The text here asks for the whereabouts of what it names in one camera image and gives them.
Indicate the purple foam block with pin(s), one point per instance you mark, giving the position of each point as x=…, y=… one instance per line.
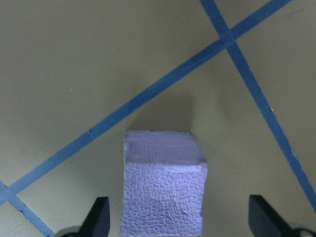
x=163, y=187

